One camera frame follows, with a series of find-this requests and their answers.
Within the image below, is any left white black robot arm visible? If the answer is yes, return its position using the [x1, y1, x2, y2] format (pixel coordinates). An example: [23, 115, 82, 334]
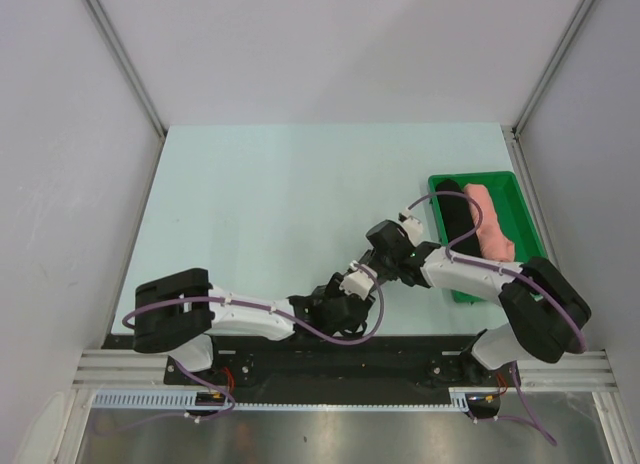
[122, 263, 384, 384]

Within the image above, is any green plastic tray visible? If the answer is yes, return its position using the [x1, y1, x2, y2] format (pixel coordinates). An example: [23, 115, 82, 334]
[427, 170, 549, 304]

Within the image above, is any black rolled t shirt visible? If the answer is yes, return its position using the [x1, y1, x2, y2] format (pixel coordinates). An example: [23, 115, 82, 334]
[435, 179, 482, 257]

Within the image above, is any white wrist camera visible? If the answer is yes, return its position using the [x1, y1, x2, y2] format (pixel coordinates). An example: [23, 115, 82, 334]
[339, 268, 377, 300]
[398, 208, 424, 247]

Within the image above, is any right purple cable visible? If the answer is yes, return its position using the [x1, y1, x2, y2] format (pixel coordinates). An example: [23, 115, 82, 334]
[407, 192, 587, 355]

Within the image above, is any left aluminium corner post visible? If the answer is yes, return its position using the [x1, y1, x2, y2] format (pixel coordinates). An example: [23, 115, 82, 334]
[81, 0, 168, 141]

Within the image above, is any aluminium frame rail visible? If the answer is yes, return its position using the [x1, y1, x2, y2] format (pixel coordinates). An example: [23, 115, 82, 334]
[72, 350, 168, 389]

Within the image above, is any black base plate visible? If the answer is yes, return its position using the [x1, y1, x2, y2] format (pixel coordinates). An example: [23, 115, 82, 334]
[102, 333, 524, 406]

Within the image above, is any purple cable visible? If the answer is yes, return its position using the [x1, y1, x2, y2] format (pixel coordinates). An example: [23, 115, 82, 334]
[122, 263, 385, 346]
[407, 192, 587, 355]

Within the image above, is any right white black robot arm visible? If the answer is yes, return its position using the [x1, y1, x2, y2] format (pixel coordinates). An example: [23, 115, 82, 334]
[347, 220, 591, 385]

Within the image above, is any pink rolled t shirt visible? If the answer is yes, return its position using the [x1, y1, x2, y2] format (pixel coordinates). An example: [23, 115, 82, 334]
[463, 183, 516, 262]

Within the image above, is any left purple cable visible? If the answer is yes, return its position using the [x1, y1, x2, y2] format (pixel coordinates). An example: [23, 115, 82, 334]
[122, 263, 385, 346]

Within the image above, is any right aluminium corner post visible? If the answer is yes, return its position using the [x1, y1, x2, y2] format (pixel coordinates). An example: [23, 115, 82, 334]
[511, 0, 599, 138]

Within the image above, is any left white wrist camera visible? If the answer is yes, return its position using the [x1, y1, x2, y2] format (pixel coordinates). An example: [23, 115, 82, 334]
[339, 268, 377, 300]

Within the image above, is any white slotted cable duct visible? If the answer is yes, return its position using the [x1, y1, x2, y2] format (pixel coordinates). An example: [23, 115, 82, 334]
[92, 389, 236, 411]

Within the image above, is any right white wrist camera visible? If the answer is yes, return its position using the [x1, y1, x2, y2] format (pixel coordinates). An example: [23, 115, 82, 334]
[398, 208, 424, 247]

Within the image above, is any aluminium corner post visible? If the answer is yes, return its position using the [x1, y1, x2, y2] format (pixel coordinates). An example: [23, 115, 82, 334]
[81, 0, 168, 141]
[511, 0, 599, 138]

